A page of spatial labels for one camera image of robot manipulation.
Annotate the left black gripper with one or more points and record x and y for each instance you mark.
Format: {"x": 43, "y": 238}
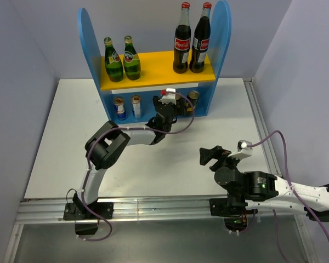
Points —
{"x": 158, "y": 105}

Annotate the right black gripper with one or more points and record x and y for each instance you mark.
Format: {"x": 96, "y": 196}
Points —
{"x": 206, "y": 154}

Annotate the dark gold beverage can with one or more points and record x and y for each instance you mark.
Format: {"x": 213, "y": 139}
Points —
{"x": 193, "y": 96}

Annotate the silver blue can red logo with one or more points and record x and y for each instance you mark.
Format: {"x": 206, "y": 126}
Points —
{"x": 120, "y": 109}

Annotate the green glass bottle front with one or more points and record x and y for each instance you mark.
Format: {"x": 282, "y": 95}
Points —
{"x": 131, "y": 61}

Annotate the green glass bottle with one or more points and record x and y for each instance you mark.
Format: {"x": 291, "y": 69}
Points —
{"x": 131, "y": 61}
{"x": 113, "y": 65}

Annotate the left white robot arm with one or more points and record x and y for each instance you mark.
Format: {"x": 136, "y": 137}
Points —
{"x": 104, "y": 148}

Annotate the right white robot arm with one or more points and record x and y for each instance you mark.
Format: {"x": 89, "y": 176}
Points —
{"x": 256, "y": 191}

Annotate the blue and yellow wooden shelf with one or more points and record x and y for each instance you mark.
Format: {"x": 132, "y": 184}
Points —
{"x": 156, "y": 69}

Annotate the left cola glass bottle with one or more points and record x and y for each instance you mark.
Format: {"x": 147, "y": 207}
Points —
{"x": 182, "y": 40}

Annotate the cola glass bottle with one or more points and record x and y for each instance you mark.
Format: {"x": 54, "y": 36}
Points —
{"x": 182, "y": 40}
{"x": 201, "y": 40}

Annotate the right cola glass bottle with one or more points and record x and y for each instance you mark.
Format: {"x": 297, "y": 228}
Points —
{"x": 201, "y": 40}

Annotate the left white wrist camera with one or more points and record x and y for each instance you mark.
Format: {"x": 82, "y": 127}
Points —
{"x": 168, "y": 96}

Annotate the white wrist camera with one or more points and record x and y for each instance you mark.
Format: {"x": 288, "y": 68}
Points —
{"x": 244, "y": 150}
{"x": 168, "y": 96}

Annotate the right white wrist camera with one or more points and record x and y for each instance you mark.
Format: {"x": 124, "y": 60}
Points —
{"x": 244, "y": 150}

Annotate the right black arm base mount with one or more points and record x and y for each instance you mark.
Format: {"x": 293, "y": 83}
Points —
{"x": 237, "y": 219}

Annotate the right side aluminium rail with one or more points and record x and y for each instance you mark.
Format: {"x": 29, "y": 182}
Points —
{"x": 267, "y": 146}

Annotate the aluminium rail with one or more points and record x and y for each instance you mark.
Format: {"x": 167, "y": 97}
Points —
{"x": 174, "y": 229}
{"x": 267, "y": 146}

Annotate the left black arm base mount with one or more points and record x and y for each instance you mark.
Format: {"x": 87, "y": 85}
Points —
{"x": 86, "y": 223}

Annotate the front aluminium rail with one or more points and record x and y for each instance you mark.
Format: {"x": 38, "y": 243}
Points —
{"x": 174, "y": 229}

